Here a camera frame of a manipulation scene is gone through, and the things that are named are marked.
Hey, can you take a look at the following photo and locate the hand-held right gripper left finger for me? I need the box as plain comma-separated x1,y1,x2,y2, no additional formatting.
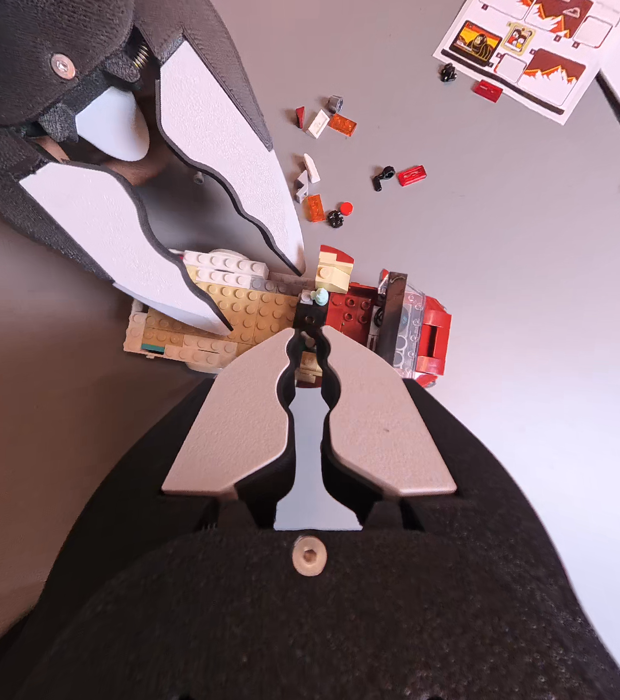
161,327,298,501

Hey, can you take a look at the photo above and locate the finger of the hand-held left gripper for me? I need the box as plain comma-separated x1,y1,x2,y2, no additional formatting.
155,38,307,277
19,161,234,337

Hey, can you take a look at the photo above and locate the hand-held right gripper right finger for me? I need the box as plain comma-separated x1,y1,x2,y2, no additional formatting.
320,326,458,498

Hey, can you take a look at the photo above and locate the toy brick camper van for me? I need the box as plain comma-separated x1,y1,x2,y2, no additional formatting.
123,244,453,390

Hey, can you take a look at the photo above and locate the grey desk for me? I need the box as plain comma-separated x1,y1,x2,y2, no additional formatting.
0,0,620,700

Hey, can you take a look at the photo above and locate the person's left hand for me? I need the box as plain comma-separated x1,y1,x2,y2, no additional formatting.
31,128,175,187

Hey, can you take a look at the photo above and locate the sticker sheet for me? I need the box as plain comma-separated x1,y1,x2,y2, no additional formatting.
433,0,620,125

